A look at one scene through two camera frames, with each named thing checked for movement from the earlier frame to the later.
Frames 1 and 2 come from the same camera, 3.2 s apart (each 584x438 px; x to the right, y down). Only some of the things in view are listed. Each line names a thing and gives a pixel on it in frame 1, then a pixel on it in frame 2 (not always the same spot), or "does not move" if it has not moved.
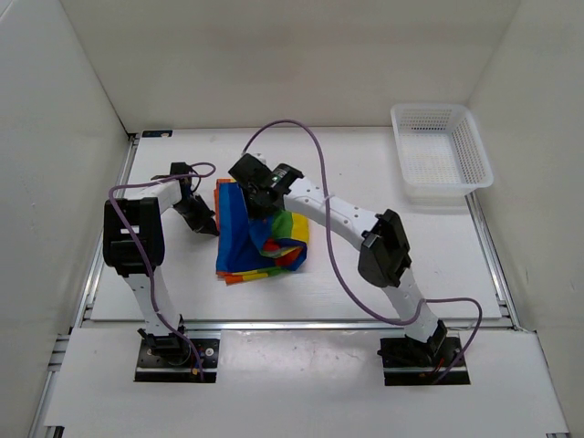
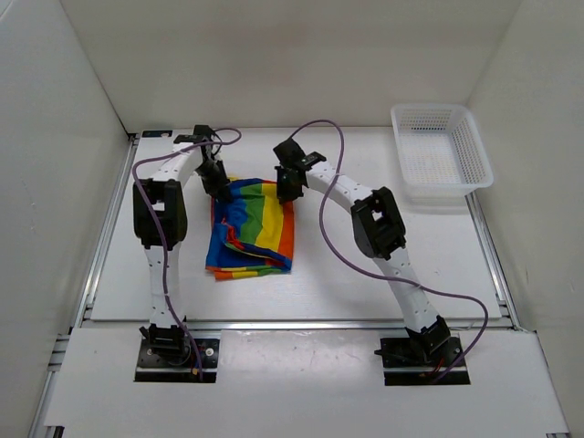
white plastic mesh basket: x=441 y=153 does not move
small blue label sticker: x=160 y=133 does not move
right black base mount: x=409 y=362 does not move
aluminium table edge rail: x=500 y=325 does not move
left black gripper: x=205 y=224 to x=220 y=188
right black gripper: x=257 y=213 to x=285 y=194
